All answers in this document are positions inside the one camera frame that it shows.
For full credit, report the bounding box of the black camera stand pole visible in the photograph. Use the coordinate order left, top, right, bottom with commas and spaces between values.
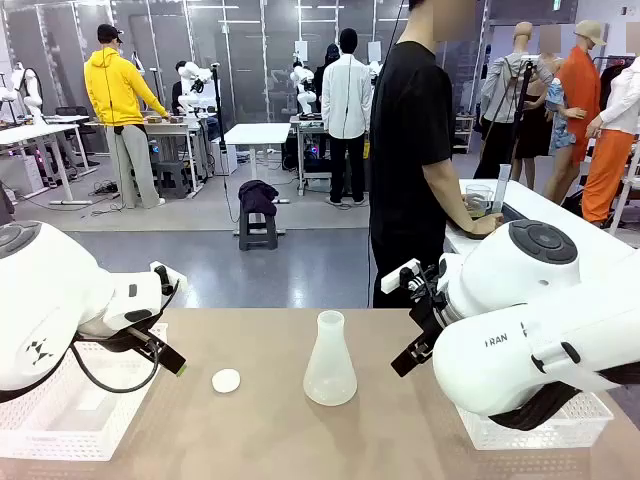
209, 62, 230, 157

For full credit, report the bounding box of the flat black tablet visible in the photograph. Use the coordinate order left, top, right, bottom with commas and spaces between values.
501, 202, 530, 225

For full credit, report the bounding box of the mannequin in orange trousers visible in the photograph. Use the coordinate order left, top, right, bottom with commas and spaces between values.
581, 54, 640, 226

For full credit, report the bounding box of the translucent plastic conical flask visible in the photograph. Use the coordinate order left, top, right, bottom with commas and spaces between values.
302, 310, 360, 407

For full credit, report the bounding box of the white computer tower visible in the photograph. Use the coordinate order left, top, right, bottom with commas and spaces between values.
209, 137, 239, 177

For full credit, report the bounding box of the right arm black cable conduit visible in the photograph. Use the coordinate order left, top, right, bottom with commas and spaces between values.
492, 382, 584, 431

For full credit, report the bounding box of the long white desk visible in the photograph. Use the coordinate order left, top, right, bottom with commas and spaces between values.
0, 122, 95, 207

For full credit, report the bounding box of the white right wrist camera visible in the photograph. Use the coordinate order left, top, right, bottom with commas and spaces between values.
380, 258, 422, 295

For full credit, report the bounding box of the white round flask cap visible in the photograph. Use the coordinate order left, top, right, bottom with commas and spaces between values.
211, 368, 242, 395

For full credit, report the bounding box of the clothes rack with dark garments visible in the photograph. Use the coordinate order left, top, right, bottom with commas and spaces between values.
592, 54, 636, 111

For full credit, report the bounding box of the mannequin in black dress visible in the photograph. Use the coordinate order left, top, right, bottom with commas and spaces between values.
512, 79, 555, 191

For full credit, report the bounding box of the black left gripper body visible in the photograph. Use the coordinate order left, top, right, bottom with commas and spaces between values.
74, 327, 169, 355

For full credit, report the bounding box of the low shoe shelf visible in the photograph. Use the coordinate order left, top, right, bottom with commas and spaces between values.
452, 113, 477, 154

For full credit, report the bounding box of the grey metal work desk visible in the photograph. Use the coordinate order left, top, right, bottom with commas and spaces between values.
83, 115, 207, 197

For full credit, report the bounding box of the grey plastic stool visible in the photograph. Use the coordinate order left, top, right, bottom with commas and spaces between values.
152, 159, 194, 200

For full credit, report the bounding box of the mannequin in orange dress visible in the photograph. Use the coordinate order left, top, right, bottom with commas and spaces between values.
543, 19, 609, 204

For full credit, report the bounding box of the black office chair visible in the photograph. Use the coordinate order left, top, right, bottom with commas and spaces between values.
53, 104, 100, 169

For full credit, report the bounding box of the person in black T-shirt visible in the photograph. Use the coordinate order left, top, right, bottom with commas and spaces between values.
368, 0, 481, 309

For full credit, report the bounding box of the black tripod with camera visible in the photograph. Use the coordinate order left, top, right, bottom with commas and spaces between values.
479, 54, 539, 182

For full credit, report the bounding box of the small white standing desk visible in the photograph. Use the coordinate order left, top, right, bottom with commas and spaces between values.
223, 122, 293, 236

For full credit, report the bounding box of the person's right forearm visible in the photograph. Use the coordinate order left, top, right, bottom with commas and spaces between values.
423, 162, 484, 237

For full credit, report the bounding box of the metal frame robot table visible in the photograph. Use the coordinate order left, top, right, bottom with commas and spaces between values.
289, 114, 372, 197

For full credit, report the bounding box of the person in grey wide trousers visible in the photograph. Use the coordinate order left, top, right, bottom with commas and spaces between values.
83, 23, 170, 210

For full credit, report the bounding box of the large white perforated basket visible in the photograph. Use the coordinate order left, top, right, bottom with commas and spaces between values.
0, 322, 170, 462

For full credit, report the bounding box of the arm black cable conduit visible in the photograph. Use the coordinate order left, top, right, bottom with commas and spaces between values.
492, 382, 584, 431
69, 339, 162, 395

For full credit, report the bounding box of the clear plastic graduated cylinder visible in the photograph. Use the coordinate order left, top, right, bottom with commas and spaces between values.
492, 163, 512, 217

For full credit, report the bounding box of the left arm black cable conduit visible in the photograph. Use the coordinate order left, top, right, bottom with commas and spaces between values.
69, 339, 162, 395

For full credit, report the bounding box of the mannequin in grey hoodie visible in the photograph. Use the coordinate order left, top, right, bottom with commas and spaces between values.
473, 20, 555, 181

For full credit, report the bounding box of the person in black hood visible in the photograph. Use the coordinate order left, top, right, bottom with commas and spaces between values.
313, 43, 342, 119

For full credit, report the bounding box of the person's right hand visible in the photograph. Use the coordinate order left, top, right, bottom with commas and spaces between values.
462, 212, 505, 240

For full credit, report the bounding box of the mannequin in blue floral dress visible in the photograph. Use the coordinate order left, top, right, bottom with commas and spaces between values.
537, 24, 587, 156

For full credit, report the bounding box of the clear plastic beaker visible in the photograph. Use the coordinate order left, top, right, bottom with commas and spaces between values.
464, 183, 495, 219

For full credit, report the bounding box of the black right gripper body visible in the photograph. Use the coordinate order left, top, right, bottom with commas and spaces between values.
407, 292, 449, 351

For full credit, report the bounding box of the person in white shirt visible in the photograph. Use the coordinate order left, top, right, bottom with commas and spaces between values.
320, 28, 374, 206

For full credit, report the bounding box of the dark bundled garment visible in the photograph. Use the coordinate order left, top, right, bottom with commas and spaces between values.
238, 179, 280, 218

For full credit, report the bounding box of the small white perforated basket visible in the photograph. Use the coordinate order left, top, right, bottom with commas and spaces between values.
455, 389, 615, 451

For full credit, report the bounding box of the black step stool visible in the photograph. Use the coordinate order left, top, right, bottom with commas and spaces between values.
238, 198, 280, 252

